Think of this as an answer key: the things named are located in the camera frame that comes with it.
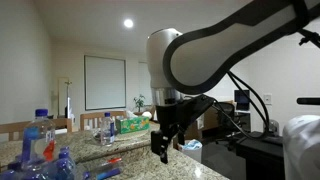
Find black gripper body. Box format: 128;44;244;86
155;102;184;134

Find clear water bottle blue cap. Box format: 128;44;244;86
19;108;57;169
99;111;116;147

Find white round object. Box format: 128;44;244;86
141;110;154;121

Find white trash bin blue bag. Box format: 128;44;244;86
178;139;203;164

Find green potted plant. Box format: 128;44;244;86
133;94;147;114

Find green tissue box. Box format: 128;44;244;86
115;109;151;135

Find white window blind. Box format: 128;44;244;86
138;61;154;107

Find black office chair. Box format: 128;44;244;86
214;101;246;151

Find clear packaging red blue print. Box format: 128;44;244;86
81;157;124;180

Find wooden slatted chair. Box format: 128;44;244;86
79;110;128;132

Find dark computer monitor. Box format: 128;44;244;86
233;89;251;112

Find black cabinet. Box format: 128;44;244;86
235;130;285;180

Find grey rounded device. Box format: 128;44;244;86
268;118;280;136

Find packed blue cap water bottle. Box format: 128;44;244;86
59;145;73;155
7;161;24;178
53;159;77;180
57;151;76;168
0;169;16;180

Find round ceiling light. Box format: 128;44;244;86
123;18;135;29

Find beige door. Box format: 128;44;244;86
57;77;70;118

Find black horizontal rod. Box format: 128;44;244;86
296;97;320;106

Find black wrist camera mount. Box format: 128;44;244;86
175;94;216;132

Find white board dark frame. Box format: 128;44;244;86
83;54;127;111

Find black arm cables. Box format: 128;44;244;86
211;70;272;140

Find white wall outlet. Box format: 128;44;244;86
263;93;273;106

